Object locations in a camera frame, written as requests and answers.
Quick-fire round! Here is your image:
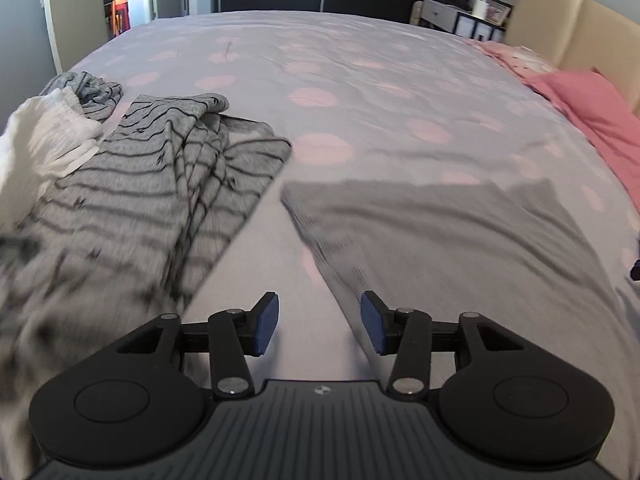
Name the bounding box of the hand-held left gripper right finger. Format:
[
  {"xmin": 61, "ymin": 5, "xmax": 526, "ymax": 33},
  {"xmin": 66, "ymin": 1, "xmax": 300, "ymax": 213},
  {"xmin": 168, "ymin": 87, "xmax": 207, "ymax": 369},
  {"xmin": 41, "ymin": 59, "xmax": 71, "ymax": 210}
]
[{"xmin": 360, "ymin": 290, "xmax": 526, "ymax": 402}]

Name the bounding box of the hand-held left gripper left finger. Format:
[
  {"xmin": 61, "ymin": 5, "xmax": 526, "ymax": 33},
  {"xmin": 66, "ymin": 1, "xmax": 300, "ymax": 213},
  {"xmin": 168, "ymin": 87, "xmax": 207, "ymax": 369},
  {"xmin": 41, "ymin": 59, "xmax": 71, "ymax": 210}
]
[{"xmin": 117, "ymin": 290, "xmax": 281, "ymax": 402}]

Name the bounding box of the grey shirt with black sleeves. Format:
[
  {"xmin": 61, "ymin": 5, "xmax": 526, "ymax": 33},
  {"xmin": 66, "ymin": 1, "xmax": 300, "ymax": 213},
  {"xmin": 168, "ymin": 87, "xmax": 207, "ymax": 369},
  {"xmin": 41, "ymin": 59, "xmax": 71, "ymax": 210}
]
[{"xmin": 280, "ymin": 177, "xmax": 618, "ymax": 361}]

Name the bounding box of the grey striped garment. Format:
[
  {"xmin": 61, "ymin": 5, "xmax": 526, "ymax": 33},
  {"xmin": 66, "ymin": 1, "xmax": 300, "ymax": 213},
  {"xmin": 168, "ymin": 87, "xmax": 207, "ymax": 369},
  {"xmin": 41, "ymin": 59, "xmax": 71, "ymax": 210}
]
[
  {"xmin": 0, "ymin": 92, "xmax": 293, "ymax": 461},
  {"xmin": 39, "ymin": 71, "xmax": 124, "ymax": 122}
]

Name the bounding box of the polka dot bedspread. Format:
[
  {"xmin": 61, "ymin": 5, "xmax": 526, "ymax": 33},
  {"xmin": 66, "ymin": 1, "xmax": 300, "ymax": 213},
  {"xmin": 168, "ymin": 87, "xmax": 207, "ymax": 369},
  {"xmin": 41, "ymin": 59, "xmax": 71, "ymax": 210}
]
[{"xmin": 0, "ymin": 10, "xmax": 640, "ymax": 461}]

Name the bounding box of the white garment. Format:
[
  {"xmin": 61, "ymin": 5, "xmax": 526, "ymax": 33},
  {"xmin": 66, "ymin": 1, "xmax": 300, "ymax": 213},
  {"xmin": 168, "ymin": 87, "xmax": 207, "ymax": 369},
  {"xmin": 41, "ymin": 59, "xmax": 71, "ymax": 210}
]
[{"xmin": 0, "ymin": 87, "xmax": 105, "ymax": 233}]

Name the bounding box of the pink patterned pillow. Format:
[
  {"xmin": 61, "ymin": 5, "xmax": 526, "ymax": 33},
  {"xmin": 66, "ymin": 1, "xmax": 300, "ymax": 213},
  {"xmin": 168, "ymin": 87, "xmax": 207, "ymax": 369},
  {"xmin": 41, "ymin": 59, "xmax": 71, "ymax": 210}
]
[{"xmin": 465, "ymin": 39, "xmax": 558, "ymax": 83}]

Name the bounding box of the white nightstand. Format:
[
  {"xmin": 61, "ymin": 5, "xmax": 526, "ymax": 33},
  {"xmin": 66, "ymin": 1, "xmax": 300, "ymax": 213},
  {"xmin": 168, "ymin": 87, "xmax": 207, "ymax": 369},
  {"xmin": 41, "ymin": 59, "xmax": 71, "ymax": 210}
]
[{"xmin": 410, "ymin": 0, "xmax": 507, "ymax": 43}]

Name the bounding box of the orange object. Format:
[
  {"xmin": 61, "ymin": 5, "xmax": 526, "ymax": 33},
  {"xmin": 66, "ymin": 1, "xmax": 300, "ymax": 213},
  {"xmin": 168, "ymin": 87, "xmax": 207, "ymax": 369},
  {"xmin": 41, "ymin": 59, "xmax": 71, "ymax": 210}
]
[{"xmin": 112, "ymin": 0, "xmax": 132, "ymax": 36}]

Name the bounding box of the beige padded headboard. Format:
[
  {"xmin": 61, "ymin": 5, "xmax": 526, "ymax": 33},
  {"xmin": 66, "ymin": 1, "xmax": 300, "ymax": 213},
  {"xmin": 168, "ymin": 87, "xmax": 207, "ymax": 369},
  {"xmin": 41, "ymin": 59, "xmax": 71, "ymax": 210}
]
[{"xmin": 504, "ymin": 0, "xmax": 640, "ymax": 116}]

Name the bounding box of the white door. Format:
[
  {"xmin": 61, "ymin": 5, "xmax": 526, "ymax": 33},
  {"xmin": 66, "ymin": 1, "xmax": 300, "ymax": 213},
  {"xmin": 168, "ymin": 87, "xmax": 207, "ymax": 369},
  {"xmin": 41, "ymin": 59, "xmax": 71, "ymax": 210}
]
[{"xmin": 41, "ymin": 0, "xmax": 110, "ymax": 75}]

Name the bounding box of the picture frame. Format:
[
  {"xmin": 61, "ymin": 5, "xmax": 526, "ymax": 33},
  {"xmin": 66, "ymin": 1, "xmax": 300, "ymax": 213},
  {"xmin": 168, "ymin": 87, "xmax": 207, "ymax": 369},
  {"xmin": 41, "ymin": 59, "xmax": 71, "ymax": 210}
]
[{"xmin": 487, "ymin": 0, "xmax": 514, "ymax": 27}]

